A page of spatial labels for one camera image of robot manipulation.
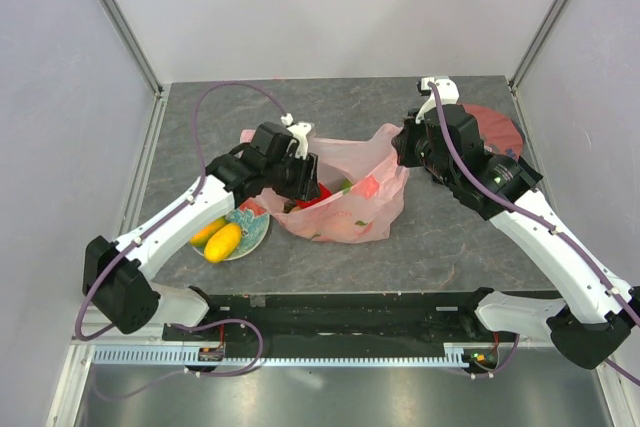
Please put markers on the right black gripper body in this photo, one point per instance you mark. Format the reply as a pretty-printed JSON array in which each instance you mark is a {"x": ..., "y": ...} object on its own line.
[{"x": 415, "y": 149}]

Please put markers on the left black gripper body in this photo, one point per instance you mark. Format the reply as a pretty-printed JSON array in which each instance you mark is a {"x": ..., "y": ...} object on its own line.
[{"x": 293, "y": 177}]

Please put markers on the red apple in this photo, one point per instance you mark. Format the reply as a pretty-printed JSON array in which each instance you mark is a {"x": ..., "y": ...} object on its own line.
[{"x": 324, "y": 193}]

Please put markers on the green apple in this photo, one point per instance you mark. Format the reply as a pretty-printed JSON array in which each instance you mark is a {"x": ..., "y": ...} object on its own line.
[{"x": 346, "y": 185}]

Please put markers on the pink plastic bag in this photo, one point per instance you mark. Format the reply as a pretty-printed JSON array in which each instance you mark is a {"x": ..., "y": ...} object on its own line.
[{"x": 367, "y": 211}]

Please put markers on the yellow mango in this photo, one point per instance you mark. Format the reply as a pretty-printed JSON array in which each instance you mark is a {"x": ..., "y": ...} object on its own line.
[{"x": 223, "y": 243}]

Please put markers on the orange green mango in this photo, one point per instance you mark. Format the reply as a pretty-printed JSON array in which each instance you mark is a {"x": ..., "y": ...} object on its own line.
[{"x": 200, "y": 239}]

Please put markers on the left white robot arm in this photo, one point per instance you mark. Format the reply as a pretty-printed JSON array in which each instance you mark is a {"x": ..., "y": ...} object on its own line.
[{"x": 118, "y": 275}]

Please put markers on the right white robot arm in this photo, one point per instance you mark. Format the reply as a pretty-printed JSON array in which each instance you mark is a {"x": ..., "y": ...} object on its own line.
[{"x": 595, "y": 310}]

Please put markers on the white fruit plate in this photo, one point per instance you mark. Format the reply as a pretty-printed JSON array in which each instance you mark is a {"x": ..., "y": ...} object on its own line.
[{"x": 255, "y": 225}]

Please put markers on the red printed t-shirt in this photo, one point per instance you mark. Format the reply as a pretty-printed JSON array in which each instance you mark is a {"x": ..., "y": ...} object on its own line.
[{"x": 500, "y": 134}]

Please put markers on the black cloth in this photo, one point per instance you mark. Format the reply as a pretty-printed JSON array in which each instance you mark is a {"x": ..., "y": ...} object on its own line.
[{"x": 500, "y": 174}]

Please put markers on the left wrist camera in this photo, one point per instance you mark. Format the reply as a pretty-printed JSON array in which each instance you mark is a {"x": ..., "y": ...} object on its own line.
[{"x": 301, "y": 131}]

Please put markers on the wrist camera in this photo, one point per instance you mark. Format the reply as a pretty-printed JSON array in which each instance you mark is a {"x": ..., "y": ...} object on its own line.
[
  {"x": 301, "y": 131},
  {"x": 440, "y": 88}
]

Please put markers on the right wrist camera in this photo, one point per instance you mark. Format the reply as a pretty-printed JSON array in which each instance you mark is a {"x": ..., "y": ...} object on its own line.
[{"x": 440, "y": 88}]

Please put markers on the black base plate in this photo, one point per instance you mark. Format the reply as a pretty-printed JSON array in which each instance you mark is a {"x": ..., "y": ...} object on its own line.
[{"x": 433, "y": 318}]

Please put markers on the slotted cable duct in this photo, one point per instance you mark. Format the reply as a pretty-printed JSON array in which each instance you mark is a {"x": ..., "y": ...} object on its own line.
[{"x": 324, "y": 351}]

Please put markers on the right aluminium frame post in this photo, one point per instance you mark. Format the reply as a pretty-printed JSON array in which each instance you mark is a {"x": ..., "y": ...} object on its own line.
[{"x": 537, "y": 43}]

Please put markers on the aluminium frame post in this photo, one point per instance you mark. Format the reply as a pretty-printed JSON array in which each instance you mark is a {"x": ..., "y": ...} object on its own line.
[
  {"x": 132, "y": 45},
  {"x": 537, "y": 43}
]

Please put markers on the left aluminium frame post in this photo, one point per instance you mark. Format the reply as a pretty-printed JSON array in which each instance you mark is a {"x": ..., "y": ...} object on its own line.
[{"x": 132, "y": 45}]

